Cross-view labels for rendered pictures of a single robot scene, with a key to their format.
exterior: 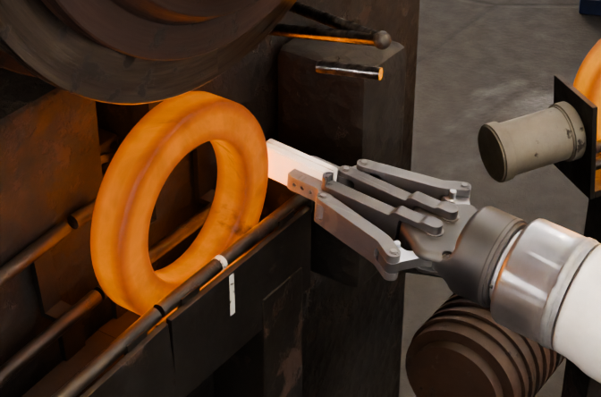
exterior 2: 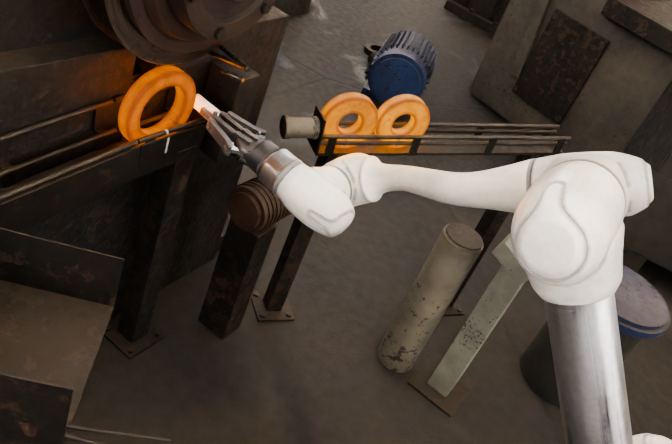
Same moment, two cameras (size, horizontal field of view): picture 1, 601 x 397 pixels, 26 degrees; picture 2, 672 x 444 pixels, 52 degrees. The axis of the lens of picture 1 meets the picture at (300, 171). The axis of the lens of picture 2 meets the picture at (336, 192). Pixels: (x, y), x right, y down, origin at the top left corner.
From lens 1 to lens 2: 0.45 m
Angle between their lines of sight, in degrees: 10
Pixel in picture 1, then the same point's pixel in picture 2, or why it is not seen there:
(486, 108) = not seen: hidden behind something
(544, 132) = (304, 124)
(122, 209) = (135, 99)
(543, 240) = (283, 156)
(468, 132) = not seen: hidden behind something
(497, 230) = (269, 148)
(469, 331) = (255, 190)
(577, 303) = (287, 179)
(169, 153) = (158, 85)
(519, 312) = (267, 178)
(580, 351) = (284, 196)
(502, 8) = (328, 80)
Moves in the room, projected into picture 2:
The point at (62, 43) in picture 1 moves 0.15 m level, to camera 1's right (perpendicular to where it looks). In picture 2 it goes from (131, 32) to (215, 59)
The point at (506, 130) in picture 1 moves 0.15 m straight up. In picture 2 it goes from (290, 120) to (309, 67)
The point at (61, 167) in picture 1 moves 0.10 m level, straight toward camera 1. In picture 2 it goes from (116, 78) to (112, 104)
